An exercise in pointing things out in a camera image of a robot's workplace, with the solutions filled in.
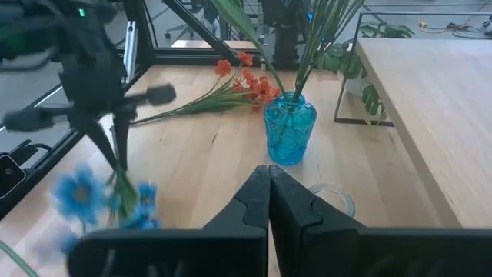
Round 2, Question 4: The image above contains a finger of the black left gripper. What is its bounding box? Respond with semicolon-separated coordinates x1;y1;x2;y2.
113;110;134;172
71;114;118;171

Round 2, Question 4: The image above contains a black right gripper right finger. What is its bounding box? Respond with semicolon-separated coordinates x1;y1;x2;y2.
268;165;492;277

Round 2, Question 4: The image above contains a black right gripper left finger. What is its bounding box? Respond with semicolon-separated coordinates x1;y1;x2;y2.
67;165;270;277

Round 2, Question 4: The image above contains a clear glass vase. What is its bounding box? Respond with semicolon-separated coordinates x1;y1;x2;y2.
308;183;357;219

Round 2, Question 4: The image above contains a blue artificial flower bunch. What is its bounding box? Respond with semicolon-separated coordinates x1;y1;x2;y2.
52;163;161;247

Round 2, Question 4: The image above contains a blue glass vase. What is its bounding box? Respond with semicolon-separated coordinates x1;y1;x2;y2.
263;91;318;166

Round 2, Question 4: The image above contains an orange artificial flower bunch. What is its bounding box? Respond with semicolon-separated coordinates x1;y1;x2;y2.
130;51;282;126

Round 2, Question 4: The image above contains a purple artificial flower bunch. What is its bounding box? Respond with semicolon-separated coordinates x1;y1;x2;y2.
294;0;367;104

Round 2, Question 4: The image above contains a large-leaf green potted plant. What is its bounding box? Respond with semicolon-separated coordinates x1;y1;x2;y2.
314;22;416;121

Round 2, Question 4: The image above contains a silver aluminium rail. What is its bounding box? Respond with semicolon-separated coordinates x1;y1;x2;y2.
122;21;138;85

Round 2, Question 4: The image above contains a black aluminium table frame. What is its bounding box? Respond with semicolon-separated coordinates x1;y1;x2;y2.
0;0;335;220

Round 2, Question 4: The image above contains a black table-level camera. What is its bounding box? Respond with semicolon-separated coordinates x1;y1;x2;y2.
0;140;52;200

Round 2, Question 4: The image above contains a wooden shelf with black frame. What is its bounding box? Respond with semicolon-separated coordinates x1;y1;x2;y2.
333;11;492;229

